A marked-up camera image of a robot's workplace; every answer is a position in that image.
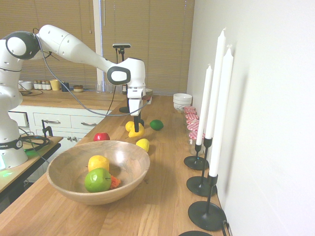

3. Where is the black table clamp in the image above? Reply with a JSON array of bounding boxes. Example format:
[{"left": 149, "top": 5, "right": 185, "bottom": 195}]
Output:
[{"left": 41, "top": 119, "right": 54, "bottom": 137}]

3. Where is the green lime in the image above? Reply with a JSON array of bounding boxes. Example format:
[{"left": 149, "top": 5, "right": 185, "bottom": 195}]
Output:
[{"left": 149, "top": 119, "right": 164, "bottom": 131}]

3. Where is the black coiled cable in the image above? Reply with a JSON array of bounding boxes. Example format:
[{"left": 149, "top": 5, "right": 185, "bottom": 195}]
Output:
[{"left": 22, "top": 135, "right": 52, "bottom": 148}]

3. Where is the white drawer cabinet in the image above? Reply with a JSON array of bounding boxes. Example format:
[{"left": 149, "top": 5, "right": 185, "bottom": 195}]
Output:
[{"left": 8, "top": 105, "right": 109, "bottom": 148}]

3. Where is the red apple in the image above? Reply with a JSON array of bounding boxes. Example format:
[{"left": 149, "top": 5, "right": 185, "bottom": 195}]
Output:
[{"left": 93, "top": 132, "right": 111, "bottom": 142}]

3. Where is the black trivet cable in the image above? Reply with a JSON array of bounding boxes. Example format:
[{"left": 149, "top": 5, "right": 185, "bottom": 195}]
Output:
[{"left": 221, "top": 220, "right": 232, "bottom": 236}]

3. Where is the green apple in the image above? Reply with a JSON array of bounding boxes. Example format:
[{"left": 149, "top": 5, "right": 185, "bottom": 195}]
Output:
[{"left": 84, "top": 167, "right": 112, "bottom": 193}]

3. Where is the yellow pear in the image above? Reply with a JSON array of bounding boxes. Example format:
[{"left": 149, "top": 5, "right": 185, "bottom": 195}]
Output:
[{"left": 127, "top": 122, "right": 146, "bottom": 139}]

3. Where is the black camera stand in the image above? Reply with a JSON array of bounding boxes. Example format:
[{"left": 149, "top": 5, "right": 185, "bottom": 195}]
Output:
[{"left": 115, "top": 48, "right": 131, "bottom": 114}]

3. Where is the tallest white taper candle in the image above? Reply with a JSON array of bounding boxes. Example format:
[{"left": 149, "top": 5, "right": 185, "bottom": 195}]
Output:
[{"left": 204, "top": 27, "right": 226, "bottom": 140}]

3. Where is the short white taper candle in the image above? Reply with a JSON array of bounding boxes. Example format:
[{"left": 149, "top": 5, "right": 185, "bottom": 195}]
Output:
[{"left": 196, "top": 63, "right": 213, "bottom": 146}]

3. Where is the round yellow fruit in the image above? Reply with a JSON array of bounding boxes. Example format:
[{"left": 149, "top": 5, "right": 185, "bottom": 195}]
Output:
[{"left": 88, "top": 154, "right": 110, "bottom": 173}]

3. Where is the light wood robot table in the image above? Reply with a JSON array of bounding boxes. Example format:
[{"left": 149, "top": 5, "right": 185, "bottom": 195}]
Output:
[{"left": 0, "top": 136, "right": 62, "bottom": 197}]

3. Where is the small orange crinkled piece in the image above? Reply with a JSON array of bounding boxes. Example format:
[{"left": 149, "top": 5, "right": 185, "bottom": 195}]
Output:
[{"left": 110, "top": 175, "right": 122, "bottom": 189}]

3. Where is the black candle holder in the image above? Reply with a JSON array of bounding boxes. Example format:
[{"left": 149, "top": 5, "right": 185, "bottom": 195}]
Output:
[
  {"left": 186, "top": 137, "right": 218, "bottom": 197},
  {"left": 188, "top": 172, "right": 227, "bottom": 232},
  {"left": 184, "top": 136, "right": 213, "bottom": 171}
]

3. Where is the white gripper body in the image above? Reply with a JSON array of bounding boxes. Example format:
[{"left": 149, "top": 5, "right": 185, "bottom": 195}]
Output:
[{"left": 127, "top": 88, "right": 144, "bottom": 117}]

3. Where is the brown window blind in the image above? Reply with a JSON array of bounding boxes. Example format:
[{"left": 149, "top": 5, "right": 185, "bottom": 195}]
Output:
[
  {"left": 102, "top": 0, "right": 195, "bottom": 95},
  {"left": 0, "top": 0, "right": 95, "bottom": 84}
]

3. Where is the medium white taper candle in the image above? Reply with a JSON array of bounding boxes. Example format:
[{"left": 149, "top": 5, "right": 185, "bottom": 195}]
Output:
[{"left": 208, "top": 44, "right": 234, "bottom": 177}]

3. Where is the patterned white ceramic bowl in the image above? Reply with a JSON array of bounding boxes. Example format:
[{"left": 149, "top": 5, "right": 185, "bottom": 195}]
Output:
[{"left": 173, "top": 103, "right": 191, "bottom": 113}]

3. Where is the wooden bowl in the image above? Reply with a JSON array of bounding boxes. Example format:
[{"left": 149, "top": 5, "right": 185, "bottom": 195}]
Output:
[{"left": 46, "top": 140, "right": 151, "bottom": 206}]

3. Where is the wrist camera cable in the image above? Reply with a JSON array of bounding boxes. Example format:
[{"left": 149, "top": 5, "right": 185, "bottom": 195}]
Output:
[{"left": 33, "top": 27, "right": 151, "bottom": 117}]

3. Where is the plain white ceramic bowl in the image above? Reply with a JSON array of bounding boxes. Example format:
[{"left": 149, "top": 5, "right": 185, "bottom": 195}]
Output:
[{"left": 173, "top": 93, "right": 193, "bottom": 106}]

